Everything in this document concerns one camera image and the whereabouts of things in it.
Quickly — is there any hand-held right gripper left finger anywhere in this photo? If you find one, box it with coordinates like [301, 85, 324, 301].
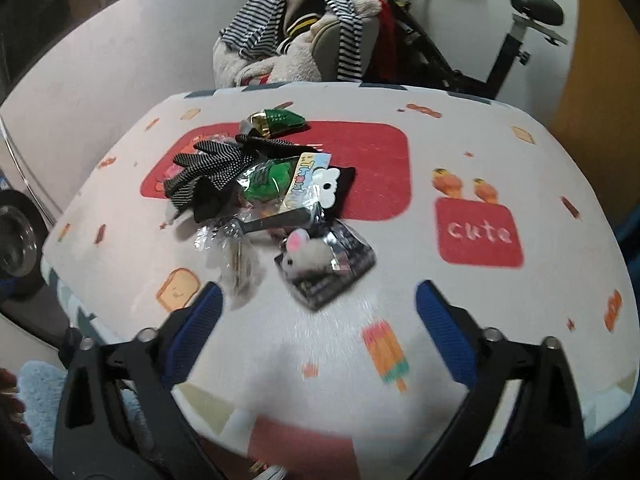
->
[52, 282, 226, 480]

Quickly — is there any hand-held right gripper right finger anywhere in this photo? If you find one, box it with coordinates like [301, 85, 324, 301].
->
[412, 280, 586, 480]

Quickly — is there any toy mouse package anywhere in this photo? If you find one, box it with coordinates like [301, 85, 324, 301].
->
[274, 220, 377, 311]

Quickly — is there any person's left hand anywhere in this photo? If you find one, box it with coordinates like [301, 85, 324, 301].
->
[0, 367, 23, 433]

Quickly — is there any clear plastic wrapper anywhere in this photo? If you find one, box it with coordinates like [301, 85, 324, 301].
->
[195, 217, 261, 306]

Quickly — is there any black dotted glove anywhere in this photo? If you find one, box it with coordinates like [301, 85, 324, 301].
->
[162, 140, 256, 223]

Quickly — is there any green item in clear bag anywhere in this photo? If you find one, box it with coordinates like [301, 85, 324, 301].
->
[235, 152, 341, 221]

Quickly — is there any light blue fluffy towel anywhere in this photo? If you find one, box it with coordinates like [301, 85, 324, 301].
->
[17, 360, 151, 461]

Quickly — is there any grey washing machine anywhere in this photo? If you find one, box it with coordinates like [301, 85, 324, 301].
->
[0, 110, 71, 361]

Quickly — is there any blue curtain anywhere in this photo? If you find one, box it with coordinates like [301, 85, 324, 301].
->
[612, 210, 640, 271]

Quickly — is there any green gold foil packet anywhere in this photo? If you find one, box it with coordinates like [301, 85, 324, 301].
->
[240, 106, 307, 139]

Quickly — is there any red cloth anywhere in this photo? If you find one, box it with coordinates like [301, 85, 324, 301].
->
[375, 0, 401, 81]

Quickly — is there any wooden door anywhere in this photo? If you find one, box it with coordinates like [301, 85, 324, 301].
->
[547, 0, 640, 171]

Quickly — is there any beige chair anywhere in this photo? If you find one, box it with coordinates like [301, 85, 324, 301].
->
[310, 0, 388, 83]

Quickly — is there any black jacket with striped cuffs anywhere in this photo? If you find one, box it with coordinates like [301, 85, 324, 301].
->
[277, 0, 326, 53]

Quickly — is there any black exercise bike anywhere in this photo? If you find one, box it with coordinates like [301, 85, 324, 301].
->
[370, 0, 571, 103]

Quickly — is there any dark grey handle tool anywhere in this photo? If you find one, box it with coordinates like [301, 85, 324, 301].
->
[239, 210, 312, 235]

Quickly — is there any dark window with frame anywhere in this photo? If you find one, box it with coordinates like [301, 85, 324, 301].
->
[0, 0, 121, 76]

